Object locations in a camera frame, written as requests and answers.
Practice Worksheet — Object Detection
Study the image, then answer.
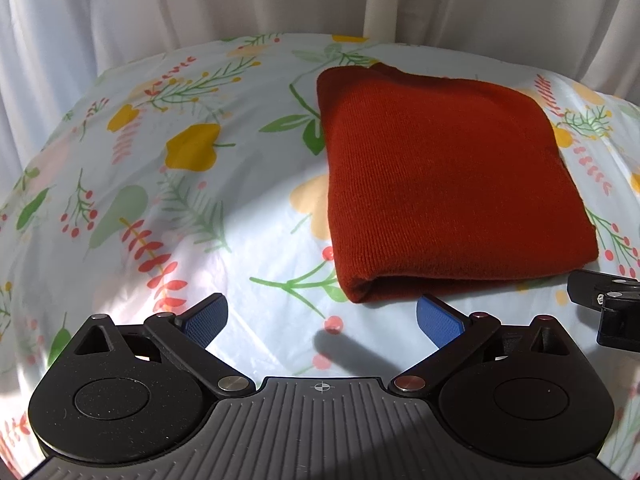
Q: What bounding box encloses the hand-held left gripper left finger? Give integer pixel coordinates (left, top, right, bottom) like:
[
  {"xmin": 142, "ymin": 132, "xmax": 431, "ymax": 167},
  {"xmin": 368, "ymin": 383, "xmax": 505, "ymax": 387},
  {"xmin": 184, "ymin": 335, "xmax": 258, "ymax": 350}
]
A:
[{"xmin": 72, "ymin": 292, "xmax": 256, "ymax": 401}]

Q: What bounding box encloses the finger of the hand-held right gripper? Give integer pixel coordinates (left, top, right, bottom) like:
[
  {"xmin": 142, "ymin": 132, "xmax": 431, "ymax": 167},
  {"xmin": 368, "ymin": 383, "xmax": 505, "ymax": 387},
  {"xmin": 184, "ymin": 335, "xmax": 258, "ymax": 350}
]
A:
[{"xmin": 567, "ymin": 269, "xmax": 640, "ymax": 349}]

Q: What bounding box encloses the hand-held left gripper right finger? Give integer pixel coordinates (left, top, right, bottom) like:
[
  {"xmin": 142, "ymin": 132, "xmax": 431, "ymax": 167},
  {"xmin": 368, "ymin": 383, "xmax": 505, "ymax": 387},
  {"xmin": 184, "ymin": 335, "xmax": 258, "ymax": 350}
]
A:
[{"xmin": 390, "ymin": 293, "xmax": 571, "ymax": 399}]

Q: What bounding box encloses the red knit garment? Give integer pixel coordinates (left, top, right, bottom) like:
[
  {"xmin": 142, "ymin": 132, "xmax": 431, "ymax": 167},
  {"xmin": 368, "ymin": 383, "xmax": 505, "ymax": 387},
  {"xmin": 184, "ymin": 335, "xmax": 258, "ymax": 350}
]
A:
[{"xmin": 316, "ymin": 62, "xmax": 600, "ymax": 306}]

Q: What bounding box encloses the floral bed sheet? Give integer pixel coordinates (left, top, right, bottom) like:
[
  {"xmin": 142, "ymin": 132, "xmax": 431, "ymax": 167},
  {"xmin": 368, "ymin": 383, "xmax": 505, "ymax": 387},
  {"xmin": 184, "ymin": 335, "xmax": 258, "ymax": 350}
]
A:
[{"xmin": 0, "ymin": 34, "xmax": 640, "ymax": 480}]

